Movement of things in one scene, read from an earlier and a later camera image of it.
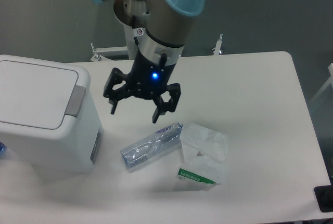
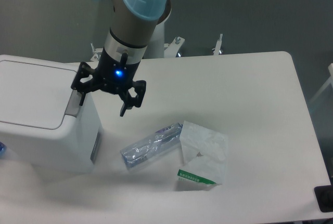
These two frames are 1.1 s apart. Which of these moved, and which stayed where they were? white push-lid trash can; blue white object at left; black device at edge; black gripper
Moved: black gripper
Stayed: white push-lid trash can; blue white object at left; black device at edge
